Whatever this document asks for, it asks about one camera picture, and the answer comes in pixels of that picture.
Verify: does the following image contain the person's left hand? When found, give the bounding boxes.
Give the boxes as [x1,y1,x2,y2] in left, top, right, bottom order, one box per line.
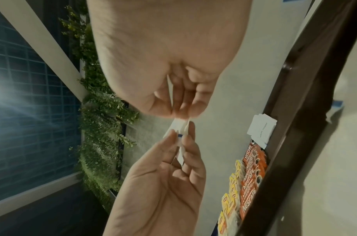
[102,121,207,236]

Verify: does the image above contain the person's right hand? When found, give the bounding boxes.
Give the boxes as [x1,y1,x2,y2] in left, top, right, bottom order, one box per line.
[86,0,254,119]

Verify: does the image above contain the white sugar packet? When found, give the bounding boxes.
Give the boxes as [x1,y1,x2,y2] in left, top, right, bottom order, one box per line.
[172,138,187,167]
[162,117,194,148]

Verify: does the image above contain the row of red Nescafe sachets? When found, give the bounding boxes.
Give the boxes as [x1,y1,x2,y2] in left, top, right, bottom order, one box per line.
[239,142,269,222]

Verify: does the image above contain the row of white sugar packets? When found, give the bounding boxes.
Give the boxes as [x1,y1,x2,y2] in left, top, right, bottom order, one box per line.
[247,113,278,150]

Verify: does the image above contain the brown plastic tray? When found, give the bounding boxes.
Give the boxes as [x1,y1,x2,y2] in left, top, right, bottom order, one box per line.
[239,0,357,236]

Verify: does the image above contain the large glass window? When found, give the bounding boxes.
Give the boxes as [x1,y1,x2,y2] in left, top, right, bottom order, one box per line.
[0,4,83,203]

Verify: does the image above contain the green plant wall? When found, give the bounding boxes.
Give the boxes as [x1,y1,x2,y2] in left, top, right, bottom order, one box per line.
[58,4,141,213]

